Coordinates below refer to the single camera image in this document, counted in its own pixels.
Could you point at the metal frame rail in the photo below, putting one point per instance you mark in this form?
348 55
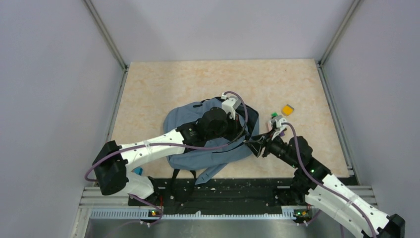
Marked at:
362 76
111 97

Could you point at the colourful puzzle cube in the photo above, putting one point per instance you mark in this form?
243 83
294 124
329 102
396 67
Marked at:
138 171

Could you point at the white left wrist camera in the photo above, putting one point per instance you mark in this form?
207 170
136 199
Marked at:
230 102

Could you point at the metal frame rail left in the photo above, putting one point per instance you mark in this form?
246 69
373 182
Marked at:
111 97

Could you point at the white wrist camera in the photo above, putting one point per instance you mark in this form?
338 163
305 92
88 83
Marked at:
230 102
275 126

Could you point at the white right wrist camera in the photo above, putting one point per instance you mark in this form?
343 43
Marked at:
275 126

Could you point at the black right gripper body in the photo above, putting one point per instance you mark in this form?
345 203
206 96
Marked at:
278 148

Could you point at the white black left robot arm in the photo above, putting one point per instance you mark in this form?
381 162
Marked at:
114 164

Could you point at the blue grey backpack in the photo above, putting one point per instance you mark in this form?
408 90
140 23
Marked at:
211 161

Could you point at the metal frame rail right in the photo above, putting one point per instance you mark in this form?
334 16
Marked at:
362 76

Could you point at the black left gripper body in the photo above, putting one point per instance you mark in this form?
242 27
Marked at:
228 129

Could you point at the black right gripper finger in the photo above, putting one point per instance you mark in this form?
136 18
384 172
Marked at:
262 137
256 147

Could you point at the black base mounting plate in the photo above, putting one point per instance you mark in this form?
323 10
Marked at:
237 196

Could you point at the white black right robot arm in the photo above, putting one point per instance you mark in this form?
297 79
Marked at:
314 184

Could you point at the yellow grey eraser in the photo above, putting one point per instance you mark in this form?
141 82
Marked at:
287 110

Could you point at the aluminium front rail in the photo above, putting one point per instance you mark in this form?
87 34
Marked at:
121 206

